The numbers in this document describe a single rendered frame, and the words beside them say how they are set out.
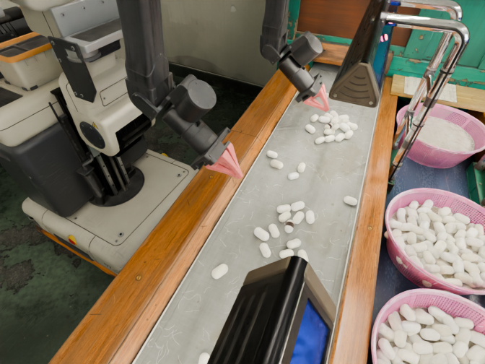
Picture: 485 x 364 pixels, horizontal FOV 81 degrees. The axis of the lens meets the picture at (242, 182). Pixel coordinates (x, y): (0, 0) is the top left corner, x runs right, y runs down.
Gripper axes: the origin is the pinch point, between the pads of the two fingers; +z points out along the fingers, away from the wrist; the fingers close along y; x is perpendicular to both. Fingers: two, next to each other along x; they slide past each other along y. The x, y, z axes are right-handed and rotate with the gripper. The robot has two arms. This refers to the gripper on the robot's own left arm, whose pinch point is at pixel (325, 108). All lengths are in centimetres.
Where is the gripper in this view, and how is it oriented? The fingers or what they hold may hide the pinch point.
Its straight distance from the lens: 94.5
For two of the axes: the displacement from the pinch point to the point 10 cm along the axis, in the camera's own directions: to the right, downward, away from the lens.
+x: -5.9, 3.3, 7.4
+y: 4.0, -6.7, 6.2
